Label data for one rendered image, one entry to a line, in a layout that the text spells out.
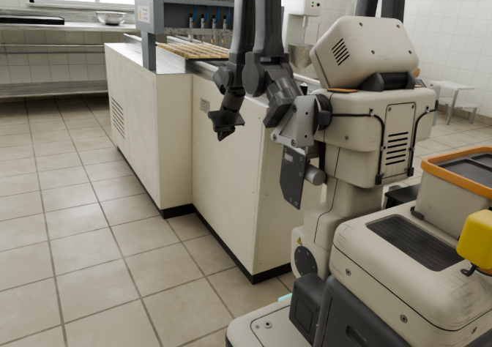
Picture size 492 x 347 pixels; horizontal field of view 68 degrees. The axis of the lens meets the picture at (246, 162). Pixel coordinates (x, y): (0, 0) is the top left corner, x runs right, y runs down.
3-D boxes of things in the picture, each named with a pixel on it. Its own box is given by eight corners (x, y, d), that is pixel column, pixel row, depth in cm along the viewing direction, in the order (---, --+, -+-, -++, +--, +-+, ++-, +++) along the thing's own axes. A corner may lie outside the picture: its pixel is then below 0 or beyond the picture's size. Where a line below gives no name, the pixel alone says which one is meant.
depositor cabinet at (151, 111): (112, 147, 308) (103, 43, 275) (192, 137, 343) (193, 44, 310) (159, 223, 208) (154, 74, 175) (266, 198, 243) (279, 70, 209)
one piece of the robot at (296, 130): (314, 146, 81) (316, 94, 78) (296, 148, 78) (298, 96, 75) (287, 137, 89) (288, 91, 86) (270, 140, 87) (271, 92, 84)
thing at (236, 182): (190, 215, 218) (191, 61, 182) (240, 203, 234) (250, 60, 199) (250, 291, 163) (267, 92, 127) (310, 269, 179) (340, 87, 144)
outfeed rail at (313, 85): (166, 44, 299) (166, 35, 296) (170, 44, 300) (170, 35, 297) (336, 104, 141) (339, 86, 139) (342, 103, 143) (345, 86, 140)
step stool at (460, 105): (473, 124, 454) (485, 87, 436) (447, 126, 437) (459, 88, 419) (443, 114, 491) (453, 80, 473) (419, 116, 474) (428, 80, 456)
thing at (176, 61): (124, 43, 282) (123, 34, 279) (124, 43, 283) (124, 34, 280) (184, 73, 182) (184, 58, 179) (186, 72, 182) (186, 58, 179)
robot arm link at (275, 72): (274, 85, 81) (293, 84, 84) (258, 51, 85) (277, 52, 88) (258, 110, 88) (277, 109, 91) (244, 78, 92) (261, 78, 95)
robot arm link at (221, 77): (230, 75, 95) (258, 74, 100) (214, 49, 101) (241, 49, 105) (219, 109, 104) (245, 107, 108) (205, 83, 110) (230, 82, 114)
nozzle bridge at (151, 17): (136, 63, 201) (133, -5, 187) (250, 61, 235) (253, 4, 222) (154, 74, 175) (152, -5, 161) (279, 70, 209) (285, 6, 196)
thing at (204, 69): (130, 43, 285) (130, 34, 282) (135, 43, 286) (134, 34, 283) (274, 110, 127) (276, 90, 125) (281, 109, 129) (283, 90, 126)
